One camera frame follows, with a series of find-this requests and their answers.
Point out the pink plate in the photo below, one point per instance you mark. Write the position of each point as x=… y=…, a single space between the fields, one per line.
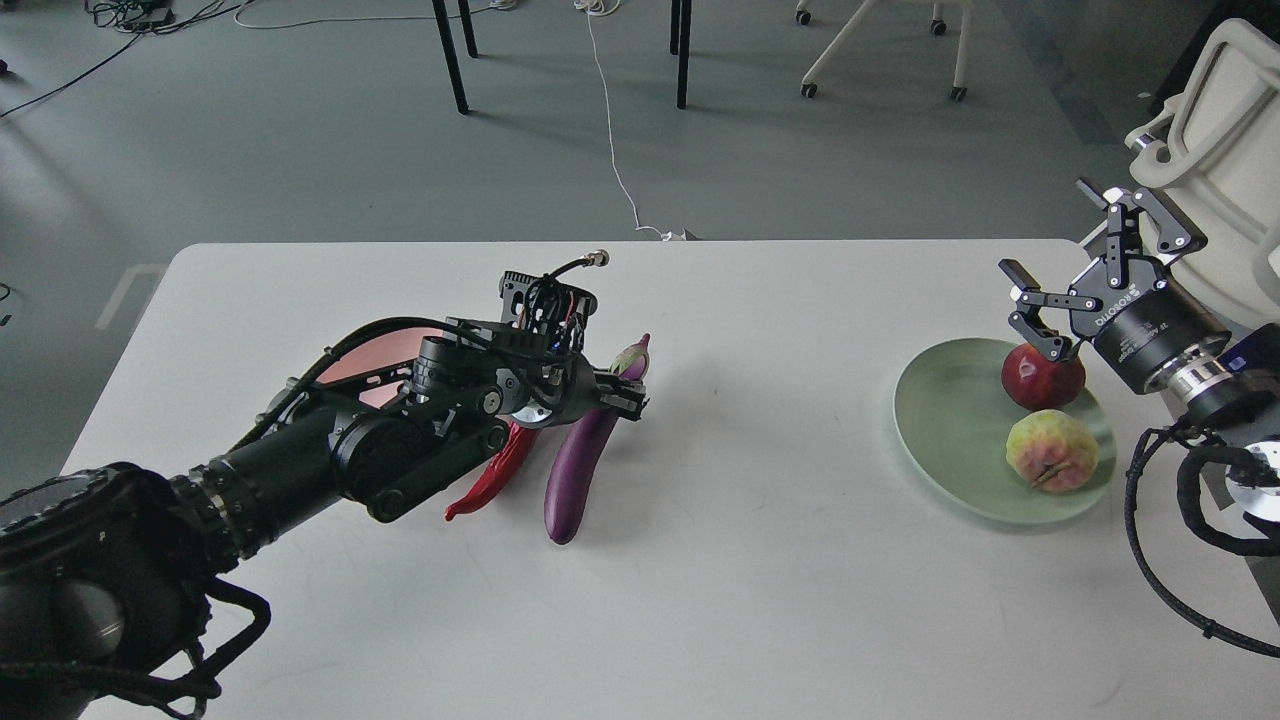
x=391 y=349

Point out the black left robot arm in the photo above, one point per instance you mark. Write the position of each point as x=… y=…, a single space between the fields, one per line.
x=115 y=578

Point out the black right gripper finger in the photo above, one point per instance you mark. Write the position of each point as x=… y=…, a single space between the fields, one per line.
x=1029 y=300
x=1140 y=223

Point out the red pomegranate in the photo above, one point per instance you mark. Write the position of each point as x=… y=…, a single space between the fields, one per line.
x=1036 y=383

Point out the black table leg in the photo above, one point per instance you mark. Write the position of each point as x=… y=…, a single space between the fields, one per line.
x=467 y=26
x=444 y=29
x=683 y=56
x=674 y=26

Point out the red chili pepper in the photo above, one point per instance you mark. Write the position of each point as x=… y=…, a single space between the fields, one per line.
x=502 y=468

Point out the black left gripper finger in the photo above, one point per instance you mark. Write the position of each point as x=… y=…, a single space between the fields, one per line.
x=628 y=407
x=610 y=384

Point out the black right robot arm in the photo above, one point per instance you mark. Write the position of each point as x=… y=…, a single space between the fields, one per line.
x=1229 y=420

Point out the white office chair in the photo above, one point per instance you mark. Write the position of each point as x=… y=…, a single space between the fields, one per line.
x=1214 y=151

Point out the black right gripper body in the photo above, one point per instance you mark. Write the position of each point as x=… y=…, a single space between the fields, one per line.
x=1145 y=322

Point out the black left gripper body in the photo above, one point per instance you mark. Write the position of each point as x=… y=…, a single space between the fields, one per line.
x=562 y=395

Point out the green plate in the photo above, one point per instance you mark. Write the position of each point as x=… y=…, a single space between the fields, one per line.
x=953 y=417

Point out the green yellow apple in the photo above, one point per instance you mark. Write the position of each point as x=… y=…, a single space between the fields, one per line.
x=1052 y=451

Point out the purple eggplant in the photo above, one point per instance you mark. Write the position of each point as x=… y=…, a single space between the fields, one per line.
x=572 y=473

